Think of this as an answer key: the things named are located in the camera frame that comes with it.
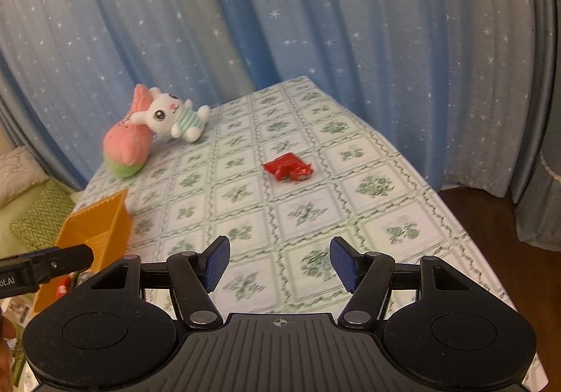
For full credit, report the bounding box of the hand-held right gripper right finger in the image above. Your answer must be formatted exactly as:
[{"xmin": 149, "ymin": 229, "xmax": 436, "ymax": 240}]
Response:
[{"xmin": 330, "ymin": 235, "xmax": 480, "ymax": 330}]

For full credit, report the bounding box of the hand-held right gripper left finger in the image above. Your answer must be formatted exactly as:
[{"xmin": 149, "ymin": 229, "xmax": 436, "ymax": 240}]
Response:
[{"xmin": 90, "ymin": 235, "xmax": 231, "ymax": 330}]

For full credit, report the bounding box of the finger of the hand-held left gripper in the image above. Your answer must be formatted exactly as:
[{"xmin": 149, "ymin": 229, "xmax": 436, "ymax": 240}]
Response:
[{"xmin": 20, "ymin": 243, "xmax": 94, "ymax": 286}]

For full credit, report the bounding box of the orange plastic basket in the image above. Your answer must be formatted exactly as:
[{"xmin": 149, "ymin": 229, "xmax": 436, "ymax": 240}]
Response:
[{"xmin": 33, "ymin": 188, "xmax": 133, "ymax": 314}]

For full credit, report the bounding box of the large red foil snack bag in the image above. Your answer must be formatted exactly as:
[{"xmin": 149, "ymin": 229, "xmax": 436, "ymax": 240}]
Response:
[{"xmin": 262, "ymin": 153, "xmax": 304, "ymax": 183}]

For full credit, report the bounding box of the person's left hand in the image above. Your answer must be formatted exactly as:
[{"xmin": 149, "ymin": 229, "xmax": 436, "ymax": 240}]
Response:
[{"xmin": 0, "ymin": 316, "xmax": 17, "ymax": 343}]

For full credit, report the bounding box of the pale printed packet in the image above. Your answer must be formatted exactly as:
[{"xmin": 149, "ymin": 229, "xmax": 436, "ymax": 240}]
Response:
[{"xmin": 2, "ymin": 293, "xmax": 36, "ymax": 328}]

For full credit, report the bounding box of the green zigzag cushion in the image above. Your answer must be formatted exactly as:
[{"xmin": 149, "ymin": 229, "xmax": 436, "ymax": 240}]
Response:
[{"xmin": 9, "ymin": 179, "xmax": 82, "ymax": 254}]

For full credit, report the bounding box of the white embroidered pillow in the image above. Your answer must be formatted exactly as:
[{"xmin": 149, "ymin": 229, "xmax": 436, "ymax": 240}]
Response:
[{"xmin": 0, "ymin": 146, "xmax": 50, "ymax": 208}]

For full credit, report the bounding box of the white rabbit pink peach plush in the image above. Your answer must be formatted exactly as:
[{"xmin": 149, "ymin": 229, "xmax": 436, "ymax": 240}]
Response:
[{"xmin": 103, "ymin": 84, "xmax": 211, "ymax": 181}]

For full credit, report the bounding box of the grey lace-trimmed curtain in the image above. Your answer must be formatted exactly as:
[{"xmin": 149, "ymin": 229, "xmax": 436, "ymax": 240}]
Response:
[{"xmin": 508, "ymin": 0, "xmax": 561, "ymax": 251}]

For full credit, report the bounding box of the blue star-print curtain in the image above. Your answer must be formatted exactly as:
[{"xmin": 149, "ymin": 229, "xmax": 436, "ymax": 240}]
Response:
[{"xmin": 0, "ymin": 0, "xmax": 541, "ymax": 197}]

